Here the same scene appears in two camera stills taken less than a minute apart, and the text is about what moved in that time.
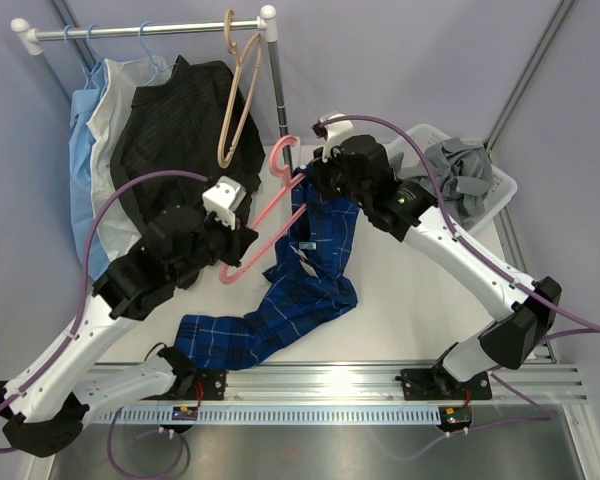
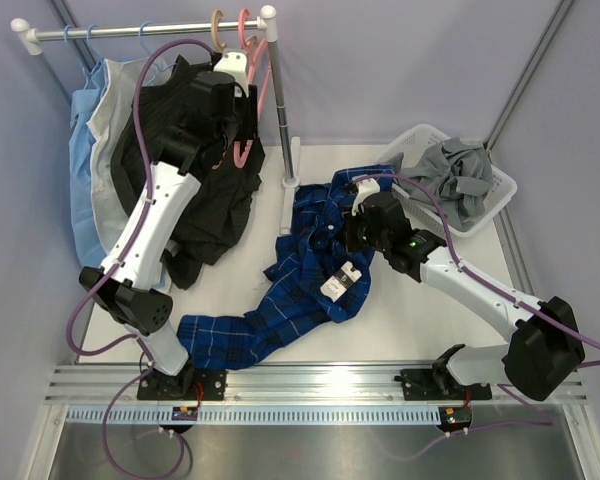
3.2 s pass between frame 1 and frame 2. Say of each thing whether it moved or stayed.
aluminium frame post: stayed
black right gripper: moved
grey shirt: stayed
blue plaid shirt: moved
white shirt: stayed
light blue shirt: stayed
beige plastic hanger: moved
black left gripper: moved
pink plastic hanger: moved
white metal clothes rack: stayed
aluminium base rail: stayed
